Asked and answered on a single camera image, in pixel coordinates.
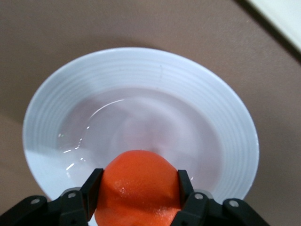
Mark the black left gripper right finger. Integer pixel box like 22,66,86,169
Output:
173,169,266,226

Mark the orange fruit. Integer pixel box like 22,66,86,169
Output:
94,150,183,226

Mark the cream bear print tray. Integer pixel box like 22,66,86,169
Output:
244,0,301,53

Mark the white ribbed plate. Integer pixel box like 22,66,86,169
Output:
22,47,259,209

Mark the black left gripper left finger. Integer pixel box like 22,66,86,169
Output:
0,168,104,226

